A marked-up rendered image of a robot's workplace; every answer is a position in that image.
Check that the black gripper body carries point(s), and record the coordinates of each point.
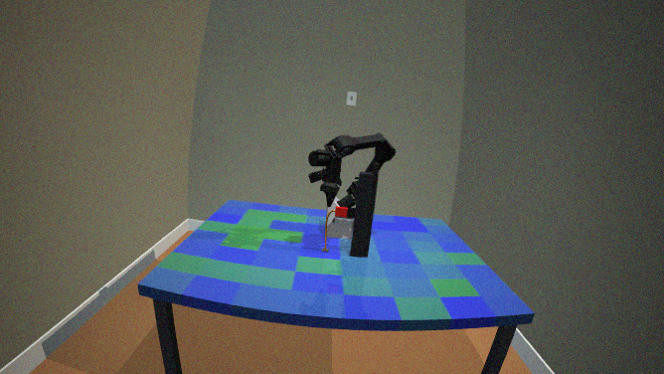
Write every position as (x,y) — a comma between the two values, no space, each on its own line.
(332,179)

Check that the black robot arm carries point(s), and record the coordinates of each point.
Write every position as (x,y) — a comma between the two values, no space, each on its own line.
(346,145)

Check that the black post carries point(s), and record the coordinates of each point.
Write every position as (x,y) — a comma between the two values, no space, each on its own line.
(366,199)

